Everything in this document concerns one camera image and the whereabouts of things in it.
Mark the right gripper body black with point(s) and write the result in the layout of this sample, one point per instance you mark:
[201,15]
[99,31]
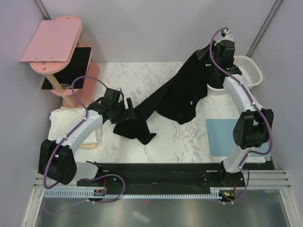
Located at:
[217,59]

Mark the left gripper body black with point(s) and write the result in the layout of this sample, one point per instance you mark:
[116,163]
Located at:
[120,113]

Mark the black t shirt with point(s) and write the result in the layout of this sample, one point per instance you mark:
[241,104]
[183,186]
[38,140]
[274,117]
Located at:
[175,100]

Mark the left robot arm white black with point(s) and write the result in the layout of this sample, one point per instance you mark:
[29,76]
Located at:
[57,160]

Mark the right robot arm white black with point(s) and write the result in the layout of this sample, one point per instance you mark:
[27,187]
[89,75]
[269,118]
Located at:
[252,134]

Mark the white plastic basket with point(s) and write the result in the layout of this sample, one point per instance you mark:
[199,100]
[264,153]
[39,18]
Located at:
[251,73]

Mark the black clipboard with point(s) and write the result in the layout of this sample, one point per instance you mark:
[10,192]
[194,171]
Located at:
[76,68]

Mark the white folded t shirt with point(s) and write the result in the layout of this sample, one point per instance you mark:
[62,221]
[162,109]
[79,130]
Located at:
[62,120]

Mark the light blue folding board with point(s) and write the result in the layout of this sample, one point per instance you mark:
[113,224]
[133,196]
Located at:
[220,136]

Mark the pink tiered shelf stand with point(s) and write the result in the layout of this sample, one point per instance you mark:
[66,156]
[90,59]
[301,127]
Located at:
[50,50]

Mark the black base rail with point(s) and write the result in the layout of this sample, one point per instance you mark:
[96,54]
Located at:
[204,174]

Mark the light blue cable duct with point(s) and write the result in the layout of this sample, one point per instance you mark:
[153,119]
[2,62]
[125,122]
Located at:
[106,194]

